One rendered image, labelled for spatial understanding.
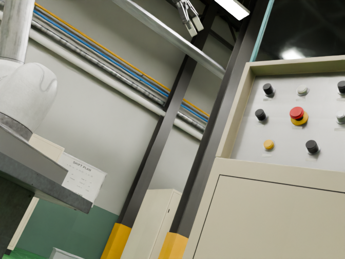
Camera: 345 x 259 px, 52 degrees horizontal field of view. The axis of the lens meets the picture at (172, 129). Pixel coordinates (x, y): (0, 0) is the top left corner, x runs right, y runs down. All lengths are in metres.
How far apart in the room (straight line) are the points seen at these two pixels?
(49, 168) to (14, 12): 0.62
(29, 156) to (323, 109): 0.87
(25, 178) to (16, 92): 0.31
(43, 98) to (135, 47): 8.60
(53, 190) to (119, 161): 7.80
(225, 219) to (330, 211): 0.27
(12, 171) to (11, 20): 0.66
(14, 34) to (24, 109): 0.36
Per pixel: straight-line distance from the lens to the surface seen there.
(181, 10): 1.72
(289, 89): 1.22
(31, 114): 1.21
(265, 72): 1.29
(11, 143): 1.06
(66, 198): 1.13
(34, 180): 1.04
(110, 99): 9.04
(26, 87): 1.22
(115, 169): 8.82
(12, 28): 1.46
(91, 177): 8.57
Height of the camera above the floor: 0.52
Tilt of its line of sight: 21 degrees up
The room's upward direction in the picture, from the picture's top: 21 degrees clockwise
